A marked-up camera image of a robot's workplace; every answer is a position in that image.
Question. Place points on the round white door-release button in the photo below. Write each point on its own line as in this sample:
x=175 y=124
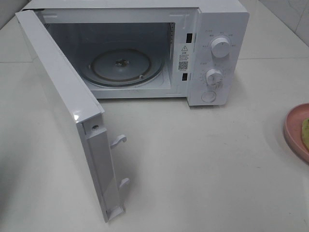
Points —
x=208 y=96

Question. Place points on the white microwave door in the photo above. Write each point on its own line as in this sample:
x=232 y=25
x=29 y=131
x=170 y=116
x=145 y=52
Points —
x=78 y=113

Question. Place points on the white timer knob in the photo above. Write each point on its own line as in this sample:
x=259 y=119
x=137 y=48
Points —
x=214 y=77

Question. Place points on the pink round plate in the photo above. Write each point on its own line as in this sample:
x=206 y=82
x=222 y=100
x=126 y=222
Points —
x=292 y=130

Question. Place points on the toast sandwich with lettuce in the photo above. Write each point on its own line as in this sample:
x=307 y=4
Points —
x=305 y=132

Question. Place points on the glass microwave turntable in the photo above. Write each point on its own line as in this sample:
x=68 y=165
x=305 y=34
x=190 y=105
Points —
x=123 y=67

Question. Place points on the white warning sticker QR code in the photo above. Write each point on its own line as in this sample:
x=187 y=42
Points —
x=184 y=53

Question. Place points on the white microwave oven body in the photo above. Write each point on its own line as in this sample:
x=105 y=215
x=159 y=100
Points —
x=84 y=29

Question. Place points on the upper white power knob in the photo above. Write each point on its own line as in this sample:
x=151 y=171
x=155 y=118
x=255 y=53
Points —
x=220 y=46

